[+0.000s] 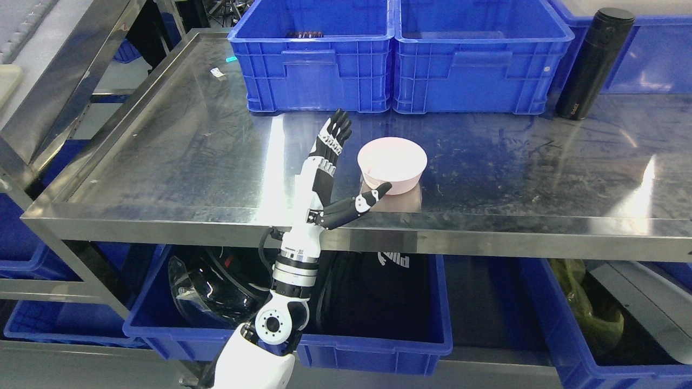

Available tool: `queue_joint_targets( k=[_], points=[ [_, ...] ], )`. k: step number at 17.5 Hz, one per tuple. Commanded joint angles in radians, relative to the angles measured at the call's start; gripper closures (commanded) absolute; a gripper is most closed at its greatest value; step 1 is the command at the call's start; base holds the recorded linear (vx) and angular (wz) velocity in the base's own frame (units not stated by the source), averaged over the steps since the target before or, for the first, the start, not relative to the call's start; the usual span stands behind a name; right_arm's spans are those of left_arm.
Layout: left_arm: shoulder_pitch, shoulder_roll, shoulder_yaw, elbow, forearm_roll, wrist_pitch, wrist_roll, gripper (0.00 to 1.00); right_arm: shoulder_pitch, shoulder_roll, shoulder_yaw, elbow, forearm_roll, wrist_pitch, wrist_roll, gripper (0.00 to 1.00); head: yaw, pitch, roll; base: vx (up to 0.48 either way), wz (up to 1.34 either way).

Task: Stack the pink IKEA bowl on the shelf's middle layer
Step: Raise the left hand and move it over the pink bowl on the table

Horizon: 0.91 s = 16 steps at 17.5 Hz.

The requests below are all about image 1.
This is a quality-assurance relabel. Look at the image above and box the pink plastic bowl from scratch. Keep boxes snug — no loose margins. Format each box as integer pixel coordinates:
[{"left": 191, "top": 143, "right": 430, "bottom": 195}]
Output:
[{"left": 357, "top": 136, "right": 428, "bottom": 196}]

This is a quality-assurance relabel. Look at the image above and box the grey flat device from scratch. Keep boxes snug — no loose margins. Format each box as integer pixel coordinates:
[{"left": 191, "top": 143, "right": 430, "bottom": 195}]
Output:
[{"left": 585, "top": 260, "right": 691, "bottom": 365}]

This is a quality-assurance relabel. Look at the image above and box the steel rack left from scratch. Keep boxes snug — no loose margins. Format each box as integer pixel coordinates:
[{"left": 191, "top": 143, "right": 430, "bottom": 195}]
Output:
[{"left": 2, "top": 1, "right": 145, "bottom": 318}]

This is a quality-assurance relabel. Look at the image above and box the black bag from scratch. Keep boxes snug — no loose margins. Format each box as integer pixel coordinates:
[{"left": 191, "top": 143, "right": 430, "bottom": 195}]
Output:
[{"left": 307, "top": 251, "right": 434, "bottom": 341}]

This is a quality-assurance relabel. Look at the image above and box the blue bin lower right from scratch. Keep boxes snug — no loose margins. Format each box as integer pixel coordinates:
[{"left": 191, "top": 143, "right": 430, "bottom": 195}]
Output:
[{"left": 518, "top": 258, "right": 691, "bottom": 388}]

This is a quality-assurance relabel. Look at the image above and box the blue bin back right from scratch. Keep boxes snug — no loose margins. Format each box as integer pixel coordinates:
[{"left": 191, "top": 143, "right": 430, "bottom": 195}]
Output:
[{"left": 549, "top": 1, "right": 691, "bottom": 94}]

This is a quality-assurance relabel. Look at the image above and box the blue bin lower left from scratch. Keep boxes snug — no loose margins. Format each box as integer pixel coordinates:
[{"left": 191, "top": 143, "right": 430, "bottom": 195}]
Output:
[{"left": 0, "top": 140, "right": 147, "bottom": 349}]

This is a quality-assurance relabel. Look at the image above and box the black thermos bottle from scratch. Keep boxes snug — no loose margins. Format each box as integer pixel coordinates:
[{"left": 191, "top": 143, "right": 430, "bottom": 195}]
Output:
[{"left": 555, "top": 8, "right": 636, "bottom": 120}]

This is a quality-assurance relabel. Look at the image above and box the blue bin back middle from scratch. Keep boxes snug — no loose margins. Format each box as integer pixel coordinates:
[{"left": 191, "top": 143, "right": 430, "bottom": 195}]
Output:
[{"left": 391, "top": 1, "right": 574, "bottom": 115}]

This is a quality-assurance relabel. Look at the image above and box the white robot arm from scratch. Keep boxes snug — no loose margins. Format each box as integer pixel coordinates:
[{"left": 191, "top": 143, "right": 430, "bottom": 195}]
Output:
[{"left": 209, "top": 254, "right": 318, "bottom": 388}]

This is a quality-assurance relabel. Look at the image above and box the black helmet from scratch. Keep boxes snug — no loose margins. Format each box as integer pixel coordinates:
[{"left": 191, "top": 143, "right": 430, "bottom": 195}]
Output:
[{"left": 167, "top": 245, "right": 270, "bottom": 329}]

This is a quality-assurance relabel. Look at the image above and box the steel table shelf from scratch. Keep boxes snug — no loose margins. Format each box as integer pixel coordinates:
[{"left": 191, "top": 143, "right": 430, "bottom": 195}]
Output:
[{"left": 50, "top": 32, "right": 691, "bottom": 263}]

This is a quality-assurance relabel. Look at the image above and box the green plastic bag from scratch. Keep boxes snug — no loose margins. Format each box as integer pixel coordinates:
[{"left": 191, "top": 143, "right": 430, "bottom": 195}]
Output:
[{"left": 547, "top": 258, "right": 625, "bottom": 356}]

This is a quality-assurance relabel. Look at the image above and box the blue bin with bag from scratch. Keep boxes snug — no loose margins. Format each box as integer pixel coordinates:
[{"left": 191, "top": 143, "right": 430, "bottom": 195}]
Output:
[{"left": 295, "top": 253, "right": 454, "bottom": 376}]

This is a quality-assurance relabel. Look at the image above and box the blue bin back left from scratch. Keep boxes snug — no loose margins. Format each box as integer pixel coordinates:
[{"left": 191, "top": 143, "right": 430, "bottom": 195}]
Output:
[{"left": 227, "top": 1, "right": 395, "bottom": 113}]

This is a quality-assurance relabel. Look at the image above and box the white paper scrap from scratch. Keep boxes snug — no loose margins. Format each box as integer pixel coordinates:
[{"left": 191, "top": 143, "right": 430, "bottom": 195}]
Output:
[{"left": 210, "top": 68, "right": 225, "bottom": 78}]

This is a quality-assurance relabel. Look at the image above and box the blue bin with helmet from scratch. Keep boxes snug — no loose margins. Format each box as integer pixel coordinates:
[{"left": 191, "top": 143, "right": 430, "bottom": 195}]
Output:
[{"left": 123, "top": 244, "right": 249, "bottom": 363}]

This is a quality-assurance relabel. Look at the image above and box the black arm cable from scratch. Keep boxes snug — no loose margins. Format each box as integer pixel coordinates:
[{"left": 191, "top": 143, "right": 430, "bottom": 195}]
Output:
[{"left": 258, "top": 227, "right": 283, "bottom": 276}]

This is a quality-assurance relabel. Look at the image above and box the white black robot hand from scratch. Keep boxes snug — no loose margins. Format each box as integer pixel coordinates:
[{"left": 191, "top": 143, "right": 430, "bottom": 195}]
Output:
[{"left": 280, "top": 109, "right": 392, "bottom": 269}]

